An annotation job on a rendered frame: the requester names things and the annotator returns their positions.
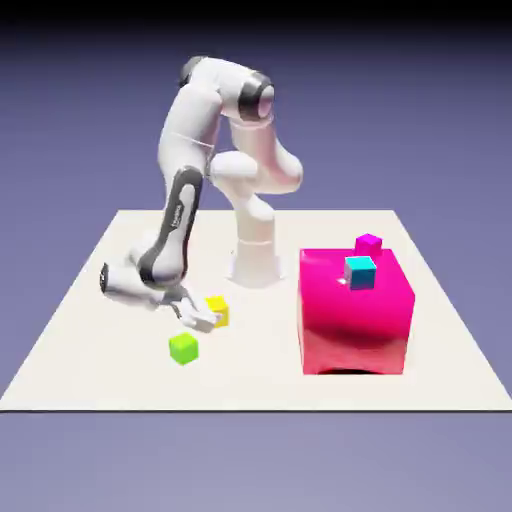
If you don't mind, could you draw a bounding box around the small green cube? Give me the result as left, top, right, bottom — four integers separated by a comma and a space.
168, 331, 200, 366

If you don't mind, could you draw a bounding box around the small cyan cube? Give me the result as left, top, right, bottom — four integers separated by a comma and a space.
343, 256, 378, 291

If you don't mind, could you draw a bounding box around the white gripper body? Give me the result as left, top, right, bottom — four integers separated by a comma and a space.
174, 294, 220, 334

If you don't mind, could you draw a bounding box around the small yellow cube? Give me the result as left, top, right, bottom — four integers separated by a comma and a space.
204, 295, 231, 329

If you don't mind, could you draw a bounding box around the large pink box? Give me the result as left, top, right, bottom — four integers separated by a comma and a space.
298, 246, 416, 376

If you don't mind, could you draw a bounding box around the small magenta cube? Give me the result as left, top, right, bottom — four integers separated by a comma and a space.
354, 233, 384, 258

